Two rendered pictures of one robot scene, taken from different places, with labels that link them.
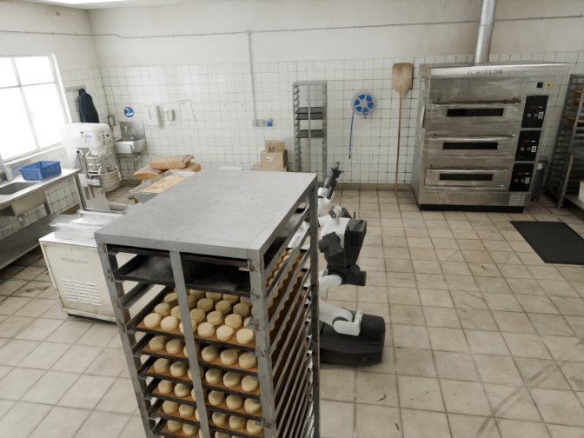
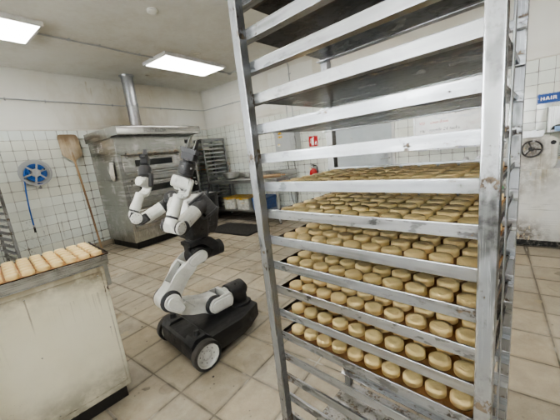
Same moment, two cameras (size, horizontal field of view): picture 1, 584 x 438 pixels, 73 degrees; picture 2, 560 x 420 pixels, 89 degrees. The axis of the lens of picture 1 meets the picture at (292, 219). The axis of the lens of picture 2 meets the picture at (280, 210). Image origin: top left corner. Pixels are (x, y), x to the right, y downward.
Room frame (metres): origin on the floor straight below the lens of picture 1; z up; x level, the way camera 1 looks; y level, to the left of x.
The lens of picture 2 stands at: (1.10, 1.14, 1.33)
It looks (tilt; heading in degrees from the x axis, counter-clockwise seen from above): 11 degrees down; 297
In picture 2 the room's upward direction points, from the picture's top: 6 degrees counter-clockwise
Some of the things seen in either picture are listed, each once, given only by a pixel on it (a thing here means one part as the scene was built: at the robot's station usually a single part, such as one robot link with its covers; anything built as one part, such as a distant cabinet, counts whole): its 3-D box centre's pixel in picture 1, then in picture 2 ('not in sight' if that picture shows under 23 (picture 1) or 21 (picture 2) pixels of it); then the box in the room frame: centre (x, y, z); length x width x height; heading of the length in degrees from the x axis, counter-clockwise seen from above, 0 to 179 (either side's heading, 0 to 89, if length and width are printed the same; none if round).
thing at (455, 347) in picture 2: not in sight; (354, 311); (1.27, 0.41, 0.87); 0.64 x 0.03 x 0.03; 163
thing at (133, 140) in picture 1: (133, 138); not in sight; (7.05, 2.77, 0.93); 0.99 x 0.38 x 1.09; 80
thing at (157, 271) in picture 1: (227, 238); (375, 13); (1.20, 0.22, 1.68); 0.60 x 0.40 x 0.02; 163
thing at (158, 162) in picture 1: (170, 162); not in sight; (6.50, 2.00, 0.62); 0.72 x 0.42 x 0.17; 86
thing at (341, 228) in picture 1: (343, 240); (194, 212); (2.54, -0.37, 0.98); 0.34 x 0.30 x 0.36; 161
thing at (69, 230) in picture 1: (110, 235); not in sight; (3.03, 1.53, 0.88); 1.28 x 0.01 x 0.07; 73
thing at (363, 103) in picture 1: (362, 125); (41, 195); (6.44, -1.20, 1.10); 0.41 x 0.17 x 1.10; 80
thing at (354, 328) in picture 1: (348, 321); (215, 299); (2.53, -0.41, 0.28); 0.21 x 0.20 x 0.13; 72
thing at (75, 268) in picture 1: (136, 269); not in sight; (3.23, 1.47, 0.42); 1.28 x 0.72 x 0.84; 73
